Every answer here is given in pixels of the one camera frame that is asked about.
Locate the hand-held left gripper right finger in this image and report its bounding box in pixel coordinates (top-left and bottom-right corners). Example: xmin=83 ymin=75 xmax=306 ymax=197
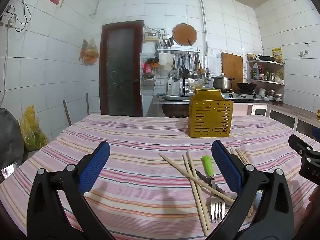
xmin=209 ymin=140 xmax=295 ymax=240

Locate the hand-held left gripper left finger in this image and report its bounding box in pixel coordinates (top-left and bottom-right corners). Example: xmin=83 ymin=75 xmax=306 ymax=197
xmin=27 ymin=141 xmax=113 ymax=240

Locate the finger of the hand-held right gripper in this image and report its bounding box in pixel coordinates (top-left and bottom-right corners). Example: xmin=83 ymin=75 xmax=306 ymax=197
xmin=288 ymin=134 xmax=320 ymax=158

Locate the green-handled metal fork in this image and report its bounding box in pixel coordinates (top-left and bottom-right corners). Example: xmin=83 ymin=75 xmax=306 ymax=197
xmin=201 ymin=155 xmax=226 ymax=224

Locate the dark metal knife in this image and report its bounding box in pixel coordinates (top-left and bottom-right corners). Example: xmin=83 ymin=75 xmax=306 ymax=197
xmin=189 ymin=163 xmax=227 ymax=197

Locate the yellow perforated utensil holder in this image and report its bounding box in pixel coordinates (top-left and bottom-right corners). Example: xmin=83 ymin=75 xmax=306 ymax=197
xmin=188 ymin=88 xmax=234 ymax=138

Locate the row of hanging kitchen utensils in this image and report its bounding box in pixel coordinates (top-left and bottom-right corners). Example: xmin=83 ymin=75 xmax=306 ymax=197
xmin=172 ymin=52 xmax=205 ymax=78

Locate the person's right hand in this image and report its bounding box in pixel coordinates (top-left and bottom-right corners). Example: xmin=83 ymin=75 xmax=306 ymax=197
xmin=304 ymin=189 xmax=320 ymax=222

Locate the pink striped tablecloth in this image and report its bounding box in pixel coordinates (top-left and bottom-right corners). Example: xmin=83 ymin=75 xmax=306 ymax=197
xmin=0 ymin=114 xmax=320 ymax=240

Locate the stack of white bowls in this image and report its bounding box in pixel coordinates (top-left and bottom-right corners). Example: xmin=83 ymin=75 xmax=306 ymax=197
xmin=258 ymin=88 xmax=270 ymax=102

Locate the corner kitchen shelf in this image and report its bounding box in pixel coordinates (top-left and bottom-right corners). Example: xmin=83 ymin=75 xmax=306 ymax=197
xmin=246 ymin=60 xmax=286 ymax=103

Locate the yellow plastic bag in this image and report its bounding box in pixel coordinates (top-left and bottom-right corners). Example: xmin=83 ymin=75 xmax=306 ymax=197
xmin=19 ymin=105 xmax=49 ymax=152

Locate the gas stove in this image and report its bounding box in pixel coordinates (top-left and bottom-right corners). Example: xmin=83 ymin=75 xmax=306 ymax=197
xmin=220 ymin=92 xmax=263 ymax=103

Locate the black wok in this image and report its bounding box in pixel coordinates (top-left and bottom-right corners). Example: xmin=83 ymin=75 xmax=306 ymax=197
xmin=236 ymin=82 xmax=258 ymax=91

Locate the steel cooking pot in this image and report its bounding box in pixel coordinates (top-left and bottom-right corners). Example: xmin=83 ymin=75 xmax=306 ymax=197
xmin=211 ymin=73 xmax=235 ymax=91

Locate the metal sink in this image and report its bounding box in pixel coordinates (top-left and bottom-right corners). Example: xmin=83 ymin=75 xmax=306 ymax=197
xmin=153 ymin=94 xmax=193 ymax=118

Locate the grey sack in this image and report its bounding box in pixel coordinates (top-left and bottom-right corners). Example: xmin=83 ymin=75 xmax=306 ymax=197
xmin=0 ymin=108 xmax=25 ymax=173

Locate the metal faucet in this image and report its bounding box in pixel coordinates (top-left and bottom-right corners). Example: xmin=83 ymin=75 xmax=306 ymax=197
xmin=174 ymin=66 xmax=186 ymax=96

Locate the white soap bottle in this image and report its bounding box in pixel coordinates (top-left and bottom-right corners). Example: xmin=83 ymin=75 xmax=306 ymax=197
xmin=166 ymin=74 xmax=175 ymax=96

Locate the wooden cutting board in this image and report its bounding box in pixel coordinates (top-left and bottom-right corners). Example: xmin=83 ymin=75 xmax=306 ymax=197
xmin=221 ymin=52 xmax=244 ymax=83

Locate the dark wooden door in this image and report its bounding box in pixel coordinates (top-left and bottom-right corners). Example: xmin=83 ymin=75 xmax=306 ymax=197
xmin=99 ymin=20 xmax=144 ymax=118

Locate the orange hanging plastic bag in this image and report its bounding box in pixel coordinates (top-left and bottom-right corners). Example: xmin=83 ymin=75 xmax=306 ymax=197
xmin=79 ymin=39 xmax=100 ymax=66

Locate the pink cleaning cloth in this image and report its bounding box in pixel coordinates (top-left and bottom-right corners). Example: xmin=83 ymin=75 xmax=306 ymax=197
xmin=141 ymin=57 xmax=160 ymax=81

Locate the knife holder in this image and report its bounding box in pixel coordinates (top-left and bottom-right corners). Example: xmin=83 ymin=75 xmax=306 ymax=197
xmin=162 ymin=36 xmax=174 ymax=49

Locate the round wooden lid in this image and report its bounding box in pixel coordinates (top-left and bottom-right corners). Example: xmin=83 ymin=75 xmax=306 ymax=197
xmin=172 ymin=23 xmax=198 ymax=46

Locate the white power socket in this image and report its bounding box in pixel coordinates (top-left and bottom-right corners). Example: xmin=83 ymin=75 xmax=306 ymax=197
xmin=0 ymin=12 xmax=16 ymax=27

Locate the yellow wall poster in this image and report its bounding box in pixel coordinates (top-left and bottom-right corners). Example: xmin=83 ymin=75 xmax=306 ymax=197
xmin=272 ymin=47 xmax=283 ymax=63

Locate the metal wall rack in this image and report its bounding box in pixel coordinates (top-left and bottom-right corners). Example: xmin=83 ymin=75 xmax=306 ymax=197
xmin=155 ymin=46 xmax=201 ymax=55

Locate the white wall pipe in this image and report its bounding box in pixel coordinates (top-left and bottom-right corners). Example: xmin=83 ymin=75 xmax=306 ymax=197
xmin=186 ymin=0 xmax=208 ymax=71

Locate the white wall box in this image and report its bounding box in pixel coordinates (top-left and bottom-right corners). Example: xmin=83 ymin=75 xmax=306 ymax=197
xmin=143 ymin=32 xmax=161 ymax=42

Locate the black wall cable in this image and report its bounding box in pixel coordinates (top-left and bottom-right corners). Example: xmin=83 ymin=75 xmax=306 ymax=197
xmin=6 ymin=0 xmax=34 ymax=32

